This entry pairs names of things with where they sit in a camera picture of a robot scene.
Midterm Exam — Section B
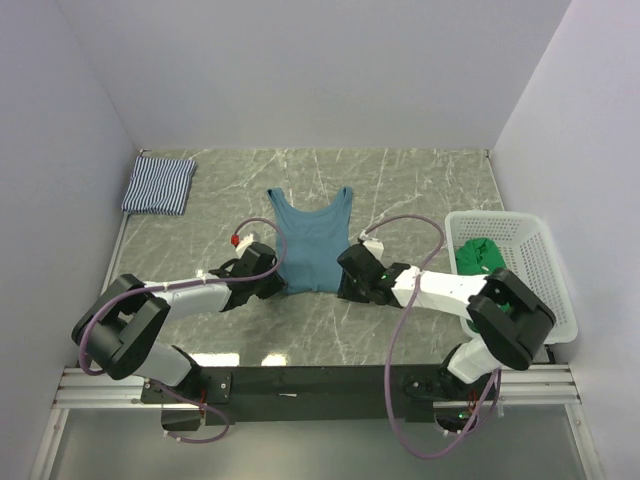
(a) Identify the teal blue tank top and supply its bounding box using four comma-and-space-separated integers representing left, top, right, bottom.
267, 187, 353, 295

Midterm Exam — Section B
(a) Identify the blue white striped tank top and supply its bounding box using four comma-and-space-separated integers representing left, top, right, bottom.
121, 156, 197, 216

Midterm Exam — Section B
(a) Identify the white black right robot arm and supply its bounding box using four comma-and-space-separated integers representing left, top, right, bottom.
337, 244, 556, 400

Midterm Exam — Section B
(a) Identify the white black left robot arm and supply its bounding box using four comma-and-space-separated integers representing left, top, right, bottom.
71, 241, 286, 402

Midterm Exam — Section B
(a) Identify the green tank top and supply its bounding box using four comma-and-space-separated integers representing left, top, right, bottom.
453, 237, 514, 336

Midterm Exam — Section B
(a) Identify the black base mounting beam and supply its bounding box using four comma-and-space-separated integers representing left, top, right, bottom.
139, 363, 501, 434

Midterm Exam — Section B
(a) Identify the white plastic laundry basket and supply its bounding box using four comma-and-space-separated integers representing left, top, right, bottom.
445, 210, 578, 345

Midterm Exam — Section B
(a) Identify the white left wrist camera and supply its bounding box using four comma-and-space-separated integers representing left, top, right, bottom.
231, 231, 260, 257

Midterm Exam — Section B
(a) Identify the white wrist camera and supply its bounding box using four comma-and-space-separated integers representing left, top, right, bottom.
231, 231, 260, 257
358, 230, 384, 260

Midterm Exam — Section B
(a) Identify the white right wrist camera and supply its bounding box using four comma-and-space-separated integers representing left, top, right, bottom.
358, 230, 384, 260

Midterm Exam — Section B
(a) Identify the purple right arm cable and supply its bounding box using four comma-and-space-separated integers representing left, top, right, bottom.
359, 214, 504, 461

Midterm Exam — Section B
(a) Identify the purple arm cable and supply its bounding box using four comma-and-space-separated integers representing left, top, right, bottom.
359, 214, 504, 461
78, 217, 289, 446

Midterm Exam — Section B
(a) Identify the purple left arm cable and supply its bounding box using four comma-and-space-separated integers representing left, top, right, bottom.
78, 217, 289, 446

